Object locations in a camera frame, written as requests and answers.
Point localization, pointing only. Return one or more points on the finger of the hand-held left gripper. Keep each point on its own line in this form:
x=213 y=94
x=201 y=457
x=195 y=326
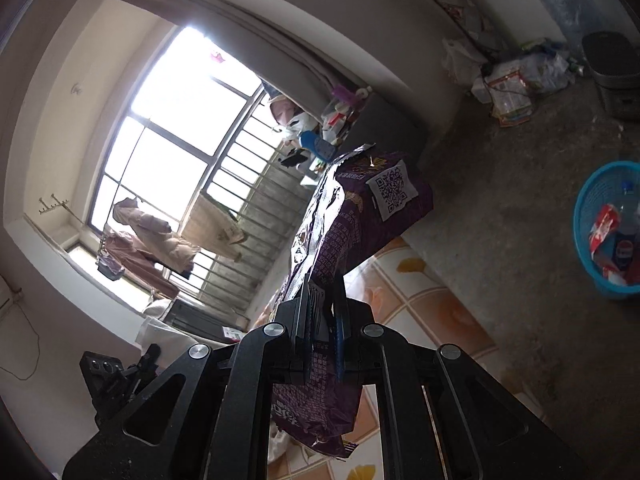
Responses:
x=150 y=360

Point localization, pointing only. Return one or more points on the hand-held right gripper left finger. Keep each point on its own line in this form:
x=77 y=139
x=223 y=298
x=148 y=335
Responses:
x=300 y=340

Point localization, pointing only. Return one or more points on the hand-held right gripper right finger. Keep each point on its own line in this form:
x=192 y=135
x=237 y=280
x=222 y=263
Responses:
x=340 y=340

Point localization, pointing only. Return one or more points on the purple snack bag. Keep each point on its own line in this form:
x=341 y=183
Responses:
x=350 y=220

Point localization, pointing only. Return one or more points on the blue plastic basket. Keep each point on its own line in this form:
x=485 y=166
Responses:
x=585 y=220

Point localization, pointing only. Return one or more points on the red snack packet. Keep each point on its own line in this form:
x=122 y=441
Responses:
x=604 y=230

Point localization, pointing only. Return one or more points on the clear soda bottle blue label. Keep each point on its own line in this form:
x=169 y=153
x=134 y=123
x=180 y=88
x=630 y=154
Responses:
x=627 y=250

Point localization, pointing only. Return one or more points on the pink hanging garment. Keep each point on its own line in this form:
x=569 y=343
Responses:
x=135 y=270

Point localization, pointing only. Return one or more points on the printed blanket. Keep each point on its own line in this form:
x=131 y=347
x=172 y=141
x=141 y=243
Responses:
x=425 y=300

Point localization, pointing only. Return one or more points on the beige hanging jacket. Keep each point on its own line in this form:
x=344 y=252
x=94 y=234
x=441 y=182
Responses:
x=160 y=240

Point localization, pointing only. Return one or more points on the beige hanging cloth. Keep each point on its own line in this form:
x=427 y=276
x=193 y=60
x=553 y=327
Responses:
x=215 y=225

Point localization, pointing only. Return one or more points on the dark grey cabinet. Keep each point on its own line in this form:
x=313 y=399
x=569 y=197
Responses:
x=395 y=125

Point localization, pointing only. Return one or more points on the pink hanging cloth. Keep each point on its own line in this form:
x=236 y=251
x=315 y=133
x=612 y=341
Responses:
x=281 y=110

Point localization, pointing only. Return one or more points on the window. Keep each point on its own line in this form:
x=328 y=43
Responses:
x=160 y=125

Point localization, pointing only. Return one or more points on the purple bottle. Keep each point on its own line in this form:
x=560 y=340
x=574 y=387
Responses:
x=340 y=93

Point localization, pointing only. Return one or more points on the white plastic bag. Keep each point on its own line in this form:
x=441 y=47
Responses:
x=462 y=62

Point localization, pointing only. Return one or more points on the grey curtain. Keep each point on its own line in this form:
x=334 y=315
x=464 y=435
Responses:
x=250 y=30

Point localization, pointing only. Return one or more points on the heap of clear plastic bags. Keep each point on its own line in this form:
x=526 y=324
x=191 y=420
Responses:
x=547 y=67

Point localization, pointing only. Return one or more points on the black rice cooker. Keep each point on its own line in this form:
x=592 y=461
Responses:
x=615 y=75

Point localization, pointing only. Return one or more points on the large clear water jug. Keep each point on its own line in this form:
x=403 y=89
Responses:
x=570 y=0

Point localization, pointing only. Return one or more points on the wall hook rack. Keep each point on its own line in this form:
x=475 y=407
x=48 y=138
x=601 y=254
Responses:
x=54 y=205

